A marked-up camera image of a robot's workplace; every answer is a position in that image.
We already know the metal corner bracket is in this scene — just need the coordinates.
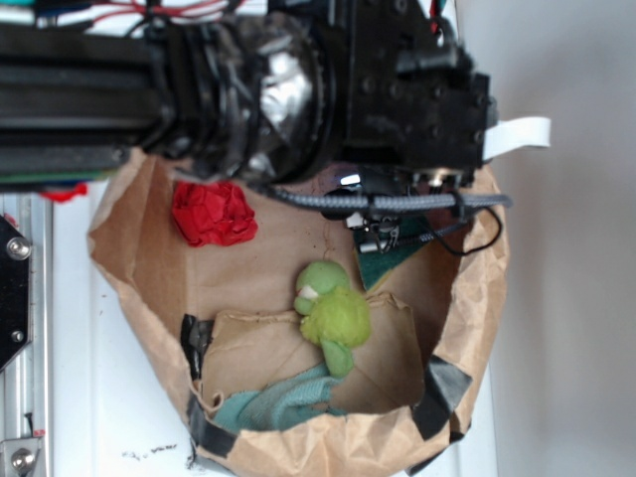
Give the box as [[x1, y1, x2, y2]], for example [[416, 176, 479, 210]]
[[1, 437, 41, 477]]

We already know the teal knit cloth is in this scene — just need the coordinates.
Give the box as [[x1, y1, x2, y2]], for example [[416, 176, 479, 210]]
[[214, 363, 347, 433]]

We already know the thin black wire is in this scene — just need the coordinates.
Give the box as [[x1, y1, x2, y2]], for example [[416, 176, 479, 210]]
[[431, 205, 504, 257]]

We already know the brown paper bag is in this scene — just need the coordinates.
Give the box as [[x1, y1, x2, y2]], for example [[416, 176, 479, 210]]
[[88, 152, 510, 476]]

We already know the grey braided cable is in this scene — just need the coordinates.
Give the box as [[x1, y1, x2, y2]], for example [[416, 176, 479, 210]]
[[265, 184, 514, 217]]

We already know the aluminium extrusion rail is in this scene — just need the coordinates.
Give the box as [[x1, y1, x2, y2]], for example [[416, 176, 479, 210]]
[[1, 193, 52, 476]]

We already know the red crumpled paper ball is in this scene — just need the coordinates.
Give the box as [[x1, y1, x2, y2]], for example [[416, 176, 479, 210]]
[[171, 182, 258, 247]]

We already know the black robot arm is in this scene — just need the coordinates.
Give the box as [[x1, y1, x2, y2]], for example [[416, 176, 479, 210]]
[[1, 1, 497, 192]]

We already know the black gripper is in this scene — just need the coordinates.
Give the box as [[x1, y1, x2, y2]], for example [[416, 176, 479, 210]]
[[343, 1, 491, 172]]

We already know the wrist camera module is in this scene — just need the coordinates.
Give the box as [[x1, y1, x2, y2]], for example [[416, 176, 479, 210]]
[[321, 168, 468, 240]]

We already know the white flat ribbon cable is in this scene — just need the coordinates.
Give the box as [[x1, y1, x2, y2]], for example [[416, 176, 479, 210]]
[[482, 115, 553, 163]]

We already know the green and yellow sponge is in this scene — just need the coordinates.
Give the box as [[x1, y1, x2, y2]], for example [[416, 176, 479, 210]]
[[353, 218, 433, 292]]

